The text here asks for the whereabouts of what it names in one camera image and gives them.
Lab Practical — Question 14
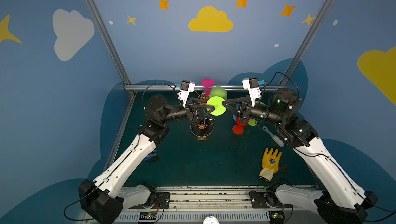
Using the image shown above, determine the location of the green wine glass front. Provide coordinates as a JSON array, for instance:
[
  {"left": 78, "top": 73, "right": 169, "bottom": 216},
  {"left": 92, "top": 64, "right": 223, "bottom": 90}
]
[{"left": 248, "top": 101, "right": 264, "bottom": 127}]

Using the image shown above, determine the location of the green wine glass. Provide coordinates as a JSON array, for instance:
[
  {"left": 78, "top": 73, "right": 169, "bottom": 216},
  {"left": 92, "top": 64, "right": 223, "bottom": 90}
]
[
  {"left": 248, "top": 101, "right": 264, "bottom": 127},
  {"left": 207, "top": 86, "right": 228, "bottom": 116}
]

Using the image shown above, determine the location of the green wine glass back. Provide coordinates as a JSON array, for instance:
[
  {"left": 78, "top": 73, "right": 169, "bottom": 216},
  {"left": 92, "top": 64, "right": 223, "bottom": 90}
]
[{"left": 207, "top": 86, "right": 228, "bottom": 116}]

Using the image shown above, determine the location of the red wine glass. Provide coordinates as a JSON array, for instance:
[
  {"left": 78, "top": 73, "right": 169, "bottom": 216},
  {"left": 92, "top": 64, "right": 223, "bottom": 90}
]
[{"left": 232, "top": 117, "right": 247, "bottom": 135}]

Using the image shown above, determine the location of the magenta wine glass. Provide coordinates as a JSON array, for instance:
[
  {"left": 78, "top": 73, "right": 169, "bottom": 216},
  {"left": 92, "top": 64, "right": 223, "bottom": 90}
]
[{"left": 202, "top": 79, "right": 215, "bottom": 96}]

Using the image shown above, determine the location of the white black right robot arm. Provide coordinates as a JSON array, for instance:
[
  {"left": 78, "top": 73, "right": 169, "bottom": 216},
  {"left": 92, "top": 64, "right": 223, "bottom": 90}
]
[{"left": 222, "top": 88, "right": 378, "bottom": 224}]

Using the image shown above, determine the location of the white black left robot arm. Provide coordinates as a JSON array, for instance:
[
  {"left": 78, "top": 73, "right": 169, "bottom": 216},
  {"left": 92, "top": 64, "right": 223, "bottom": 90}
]
[{"left": 78, "top": 95, "right": 217, "bottom": 224}]

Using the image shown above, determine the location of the white bottle brush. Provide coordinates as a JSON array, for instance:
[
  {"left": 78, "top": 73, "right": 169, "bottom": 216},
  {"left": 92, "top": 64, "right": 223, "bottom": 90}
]
[{"left": 263, "top": 126, "right": 284, "bottom": 147}]

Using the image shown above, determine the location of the yellow work glove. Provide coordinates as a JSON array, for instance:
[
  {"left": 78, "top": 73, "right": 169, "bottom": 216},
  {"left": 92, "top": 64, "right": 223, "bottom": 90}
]
[{"left": 259, "top": 148, "right": 282, "bottom": 182}]

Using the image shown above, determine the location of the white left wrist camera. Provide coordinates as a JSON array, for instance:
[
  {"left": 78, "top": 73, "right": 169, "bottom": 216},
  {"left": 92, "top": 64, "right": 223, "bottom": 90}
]
[{"left": 177, "top": 80, "right": 196, "bottom": 107}]

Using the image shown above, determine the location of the gold wire wine glass rack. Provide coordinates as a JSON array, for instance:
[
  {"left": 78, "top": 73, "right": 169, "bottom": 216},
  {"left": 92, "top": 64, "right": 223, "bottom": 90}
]
[{"left": 189, "top": 90, "right": 216, "bottom": 141}]

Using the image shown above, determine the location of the aluminium back frame rail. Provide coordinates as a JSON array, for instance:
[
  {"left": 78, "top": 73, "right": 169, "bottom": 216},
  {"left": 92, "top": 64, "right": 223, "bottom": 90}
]
[{"left": 124, "top": 84, "right": 285, "bottom": 92}]

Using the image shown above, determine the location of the aluminium right frame post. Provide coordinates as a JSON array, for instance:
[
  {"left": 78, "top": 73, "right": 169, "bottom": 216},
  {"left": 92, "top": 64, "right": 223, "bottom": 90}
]
[{"left": 266, "top": 0, "right": 336, "bottom": 91}]

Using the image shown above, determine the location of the aluminium frame post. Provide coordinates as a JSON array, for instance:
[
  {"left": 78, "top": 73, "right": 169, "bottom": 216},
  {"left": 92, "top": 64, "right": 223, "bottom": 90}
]
[
  {"left": 84, "top": 0, "right": 131, "bottom": 86},
  {"left": 266, "top": 0, "right": 336, "bottom": 91}
]

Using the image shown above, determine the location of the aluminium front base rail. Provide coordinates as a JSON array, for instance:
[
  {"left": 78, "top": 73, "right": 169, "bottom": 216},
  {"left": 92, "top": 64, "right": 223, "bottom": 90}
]
[{"left": 107, "top": 185, "right": 324, "bottom": 224}]

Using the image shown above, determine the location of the aluminium left frame post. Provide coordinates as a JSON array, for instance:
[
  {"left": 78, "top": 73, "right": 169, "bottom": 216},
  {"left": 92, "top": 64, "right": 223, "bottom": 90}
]
[{"left": 84, "top": 0, "right": 131, "bottom": 86}]

